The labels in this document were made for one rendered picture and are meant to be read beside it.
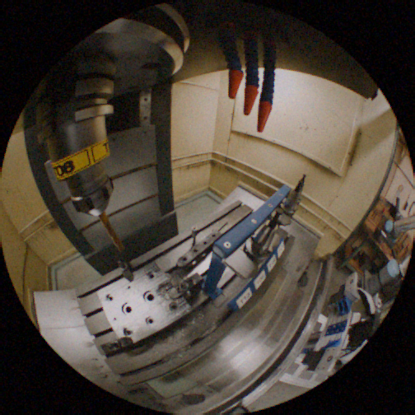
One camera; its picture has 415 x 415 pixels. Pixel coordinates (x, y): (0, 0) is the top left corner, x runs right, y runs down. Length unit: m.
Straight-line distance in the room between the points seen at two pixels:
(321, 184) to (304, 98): 0.59
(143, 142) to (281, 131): 0.86
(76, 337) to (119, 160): 1.03
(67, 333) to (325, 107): 2.04
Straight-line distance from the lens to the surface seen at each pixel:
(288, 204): 0.45
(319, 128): 0.99
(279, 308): 0.85
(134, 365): 0.64
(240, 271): 0.27
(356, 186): 1.05
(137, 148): 0.57
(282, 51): 0.28
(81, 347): 1.04
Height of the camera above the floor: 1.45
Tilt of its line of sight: 39 degrees down
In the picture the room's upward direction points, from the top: 6 degrees clockwise
